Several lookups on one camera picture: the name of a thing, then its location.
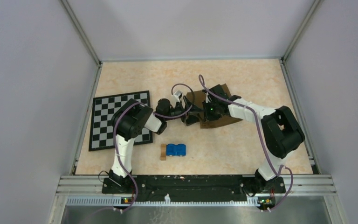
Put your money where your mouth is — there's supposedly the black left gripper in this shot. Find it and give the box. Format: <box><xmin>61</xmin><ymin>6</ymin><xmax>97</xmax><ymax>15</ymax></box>
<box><xmin>164</xmin><ymin>96</ymin><xmax>204</xmax><ymax>126</ymax></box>

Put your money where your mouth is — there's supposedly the brown cloth napkin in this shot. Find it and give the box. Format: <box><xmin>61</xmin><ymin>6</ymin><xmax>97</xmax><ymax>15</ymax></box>
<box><xmin>186</xmin><ymin>90</ymin><xmax>241</xmax><ymax>129</ymax></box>

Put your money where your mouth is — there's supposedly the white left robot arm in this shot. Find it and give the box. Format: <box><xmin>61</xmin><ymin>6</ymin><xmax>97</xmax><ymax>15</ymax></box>
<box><xmin>109</xmin><ymin>93</ymin><xmax>203</xmax><ymax>193</ymax></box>

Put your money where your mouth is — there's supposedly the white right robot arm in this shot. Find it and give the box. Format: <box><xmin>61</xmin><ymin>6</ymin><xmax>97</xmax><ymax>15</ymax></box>
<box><xmin>204</xmin><ymin>85</ymin><xmax>305</xmax><ymax>192</ymax></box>

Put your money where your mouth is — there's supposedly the blue toy car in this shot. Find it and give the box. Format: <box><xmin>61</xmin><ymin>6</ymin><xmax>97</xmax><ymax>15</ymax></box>
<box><xmin>166</xmin><ymin>143</ymin><xmax>186</xmax><ymax>157</ymax></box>

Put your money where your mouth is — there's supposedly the small wooden block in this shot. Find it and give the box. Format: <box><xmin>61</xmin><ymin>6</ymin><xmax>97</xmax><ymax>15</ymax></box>
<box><xmin>160</xmin><ymin>144</ymin><xmax>166</xmax><ymax>161</ymax></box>

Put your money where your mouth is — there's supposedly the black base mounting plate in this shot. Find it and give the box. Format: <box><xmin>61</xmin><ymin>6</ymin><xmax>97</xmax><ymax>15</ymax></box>
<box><xmin>102</xmin><ymin>175</ymin><xmax>286</xmax><ymax>202</ymax></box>

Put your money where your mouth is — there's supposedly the black white checkerboard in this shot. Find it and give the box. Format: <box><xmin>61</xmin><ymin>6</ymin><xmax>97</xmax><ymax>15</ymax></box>
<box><xmin>88</xmin><ymin>90</ymin><xmax>154</xmax><ymax>152</ymax></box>

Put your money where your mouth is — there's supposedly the aluminium frame rail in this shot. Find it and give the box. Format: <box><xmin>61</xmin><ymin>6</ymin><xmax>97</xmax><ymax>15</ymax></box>
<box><xmin>55</xmin><ymin>0</ymin><xmax>337</xmax><ymax>198</ymax></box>

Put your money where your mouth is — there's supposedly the white cable duct strip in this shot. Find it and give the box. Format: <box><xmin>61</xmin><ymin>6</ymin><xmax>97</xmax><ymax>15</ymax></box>
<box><xmin>66</xmin><ymin>196</ymin><xmax>260</xmax><ymax>207</ymax></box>

